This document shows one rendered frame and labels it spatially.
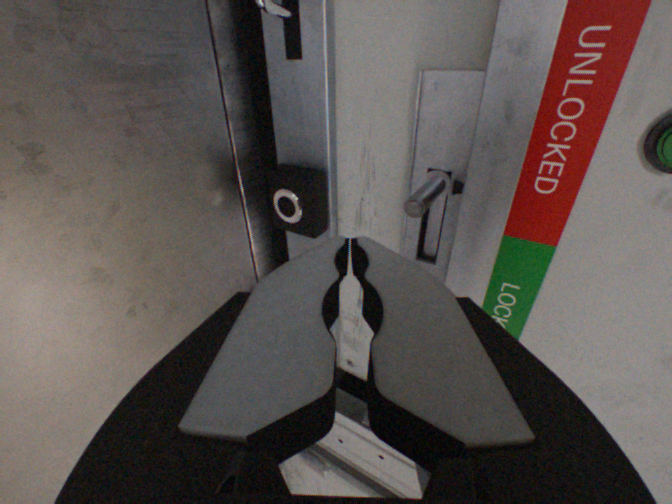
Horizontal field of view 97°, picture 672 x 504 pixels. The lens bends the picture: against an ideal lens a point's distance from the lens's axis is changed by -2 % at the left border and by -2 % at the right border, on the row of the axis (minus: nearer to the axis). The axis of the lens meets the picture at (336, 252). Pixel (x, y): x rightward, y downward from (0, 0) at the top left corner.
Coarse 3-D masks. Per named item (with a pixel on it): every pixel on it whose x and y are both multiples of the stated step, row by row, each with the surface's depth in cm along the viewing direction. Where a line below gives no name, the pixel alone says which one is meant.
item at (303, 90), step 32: (288, 0) 22; (320, 0) 21; (288, 32) 23; (320, 32) 22; (288, 64) 24; (320, 64) 23; (288, 96) 26; (320, 96) 24; (288, 128) 27; (320, 128) 25; (288, 160) 29; (320, 160) 27
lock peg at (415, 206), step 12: (432, 180) 22; (444, 180) 23; (456, 180) 22; (420, 192) 20; (432, 192) 21; (444, 192) 23; (456, 192) 23; (408, 204) 20; (420, 204) 19; (420, 216) 20
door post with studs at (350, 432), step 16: (336, 400) 44; (352, 400) 44; (336, 416) 41; (352, 416) 42; (336, 432) 42; (352, 432) 40; (368, 432) 38; (352, 448) 42; (368, 448) 39; (384, 448) 38; (384, 464) 39; (400, 464) 37; (400, 480) 39; (416, 480) 37
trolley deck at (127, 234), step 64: (0, 0) 14; (64, 0) 15; (128, 0) 18; (192, 0) 21; (0, 64) 14; (64, 64) 16; (128, 64) 19; (192, 64) 22; (0, 128) 15; (64, 128) 17; (128, 128) 20; (192, 128) 23; (0, 192) 15; (64, 192) 18; (128, 192) 21; (192, 192) 25; (0, 256) 16; (64, 256) 18; (128, 256) 22; (192, 256) 26; (0, 320) 17; (64, 320) 19; (128, 320) 23; (192, 320) 28; (0, 384) 17; (64, 384) 20; (128, 384) 24; (0, 448) 18; (64, 448) 21
